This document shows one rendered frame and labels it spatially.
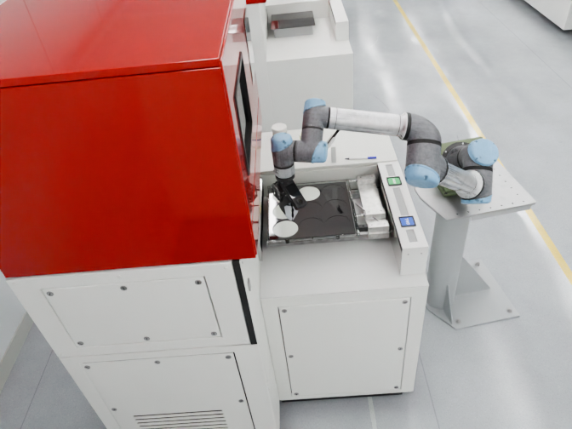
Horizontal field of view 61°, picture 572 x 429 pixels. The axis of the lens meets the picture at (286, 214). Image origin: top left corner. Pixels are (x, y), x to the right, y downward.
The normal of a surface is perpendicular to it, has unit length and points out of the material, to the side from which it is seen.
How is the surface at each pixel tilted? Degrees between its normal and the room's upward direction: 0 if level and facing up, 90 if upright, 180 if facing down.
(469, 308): 0
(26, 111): 90
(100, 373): 90
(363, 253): 0
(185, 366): 90
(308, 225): 0
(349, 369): 90
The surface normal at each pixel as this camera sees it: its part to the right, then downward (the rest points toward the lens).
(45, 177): 0.02, 0.64
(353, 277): -0.09, -0.76
